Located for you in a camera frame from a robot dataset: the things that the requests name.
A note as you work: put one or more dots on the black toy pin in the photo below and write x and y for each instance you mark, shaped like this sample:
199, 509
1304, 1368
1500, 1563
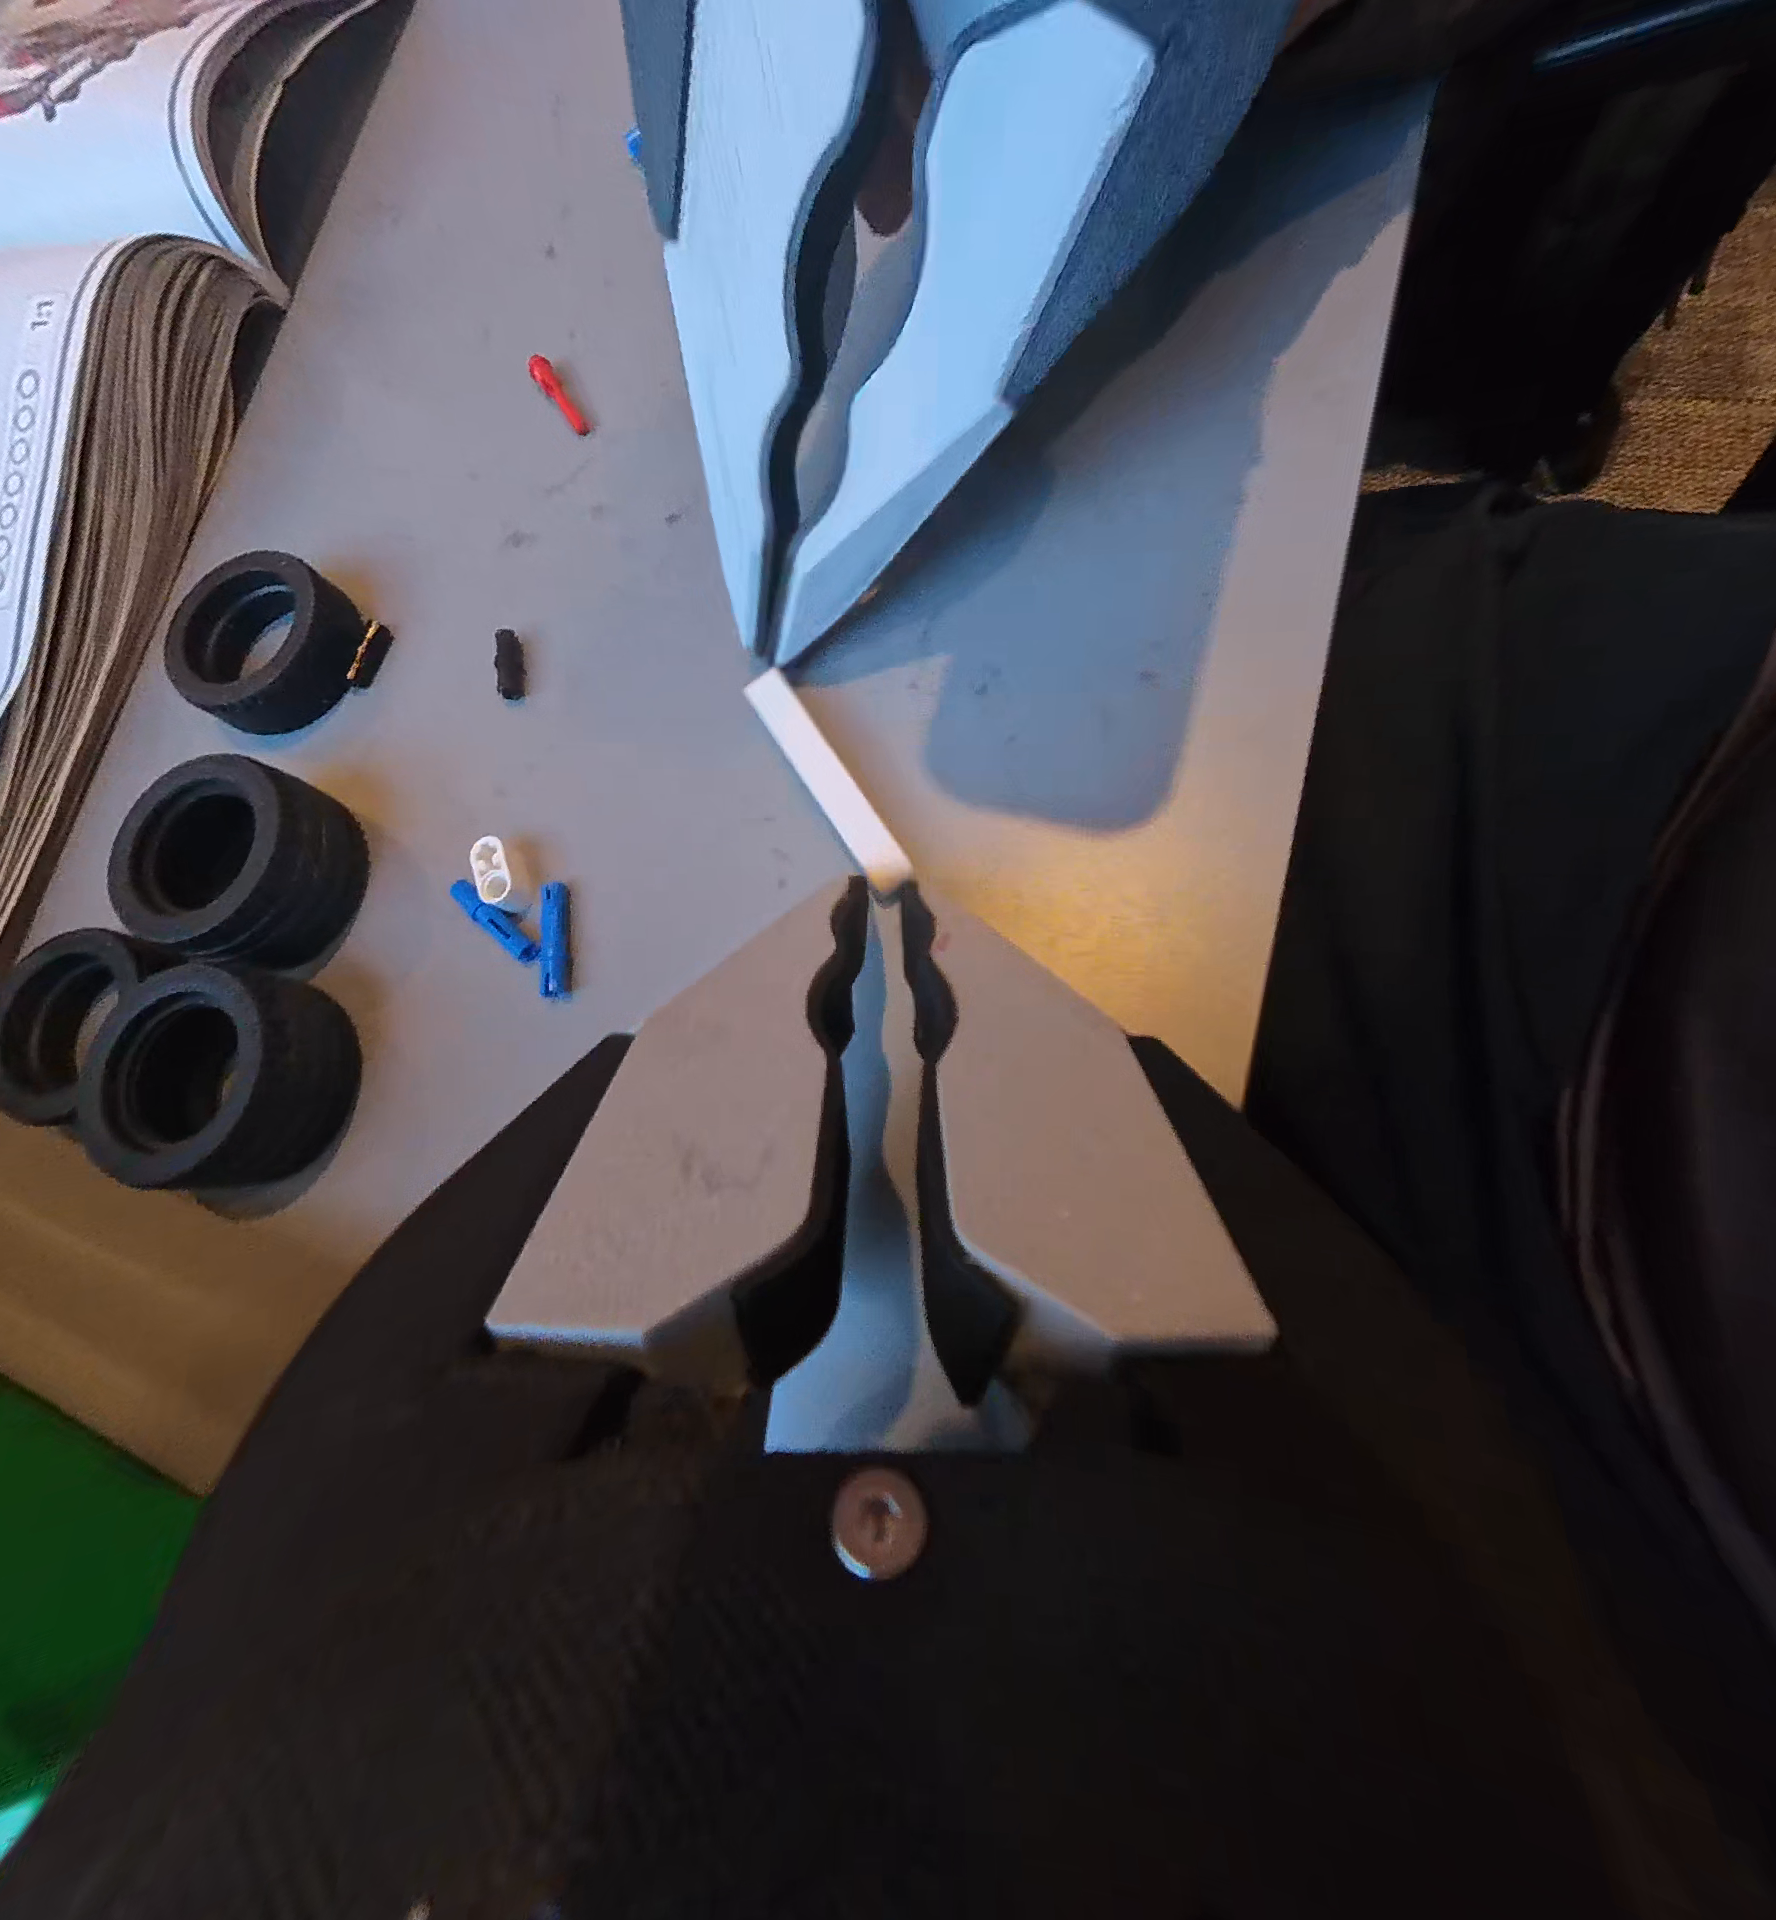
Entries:
508, 665

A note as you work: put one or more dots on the person's black pants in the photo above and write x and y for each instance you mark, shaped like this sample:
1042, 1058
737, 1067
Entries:
1428, 899

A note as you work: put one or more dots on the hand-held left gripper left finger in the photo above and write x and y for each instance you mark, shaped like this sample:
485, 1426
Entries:
679, 1170

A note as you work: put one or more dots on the green plastic bin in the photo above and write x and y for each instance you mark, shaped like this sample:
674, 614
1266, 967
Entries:
18, 1576

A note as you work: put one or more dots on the red toy pin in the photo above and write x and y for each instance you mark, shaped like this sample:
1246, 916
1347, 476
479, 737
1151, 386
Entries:
559, 394

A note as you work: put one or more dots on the white toy beam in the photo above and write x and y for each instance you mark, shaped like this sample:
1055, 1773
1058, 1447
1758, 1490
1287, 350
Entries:
829, 775

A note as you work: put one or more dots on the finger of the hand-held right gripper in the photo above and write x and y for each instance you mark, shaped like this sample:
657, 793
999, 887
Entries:
738, 227
1009, 227

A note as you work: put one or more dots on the small white toy connector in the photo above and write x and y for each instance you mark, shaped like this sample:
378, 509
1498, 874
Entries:
496, 868

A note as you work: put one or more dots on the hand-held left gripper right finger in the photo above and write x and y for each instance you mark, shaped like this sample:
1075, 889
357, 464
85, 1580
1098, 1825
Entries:
1098, 1186

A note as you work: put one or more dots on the open instruction booklet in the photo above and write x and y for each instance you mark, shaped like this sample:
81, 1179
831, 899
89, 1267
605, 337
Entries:
64, 194

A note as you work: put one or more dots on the black rubber toy tire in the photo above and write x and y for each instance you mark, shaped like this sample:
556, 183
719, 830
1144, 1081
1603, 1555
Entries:
302, 887
2, 1052
309, 662
296, 1096

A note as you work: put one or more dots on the grey desk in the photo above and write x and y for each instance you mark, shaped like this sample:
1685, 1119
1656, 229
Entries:
527, 227

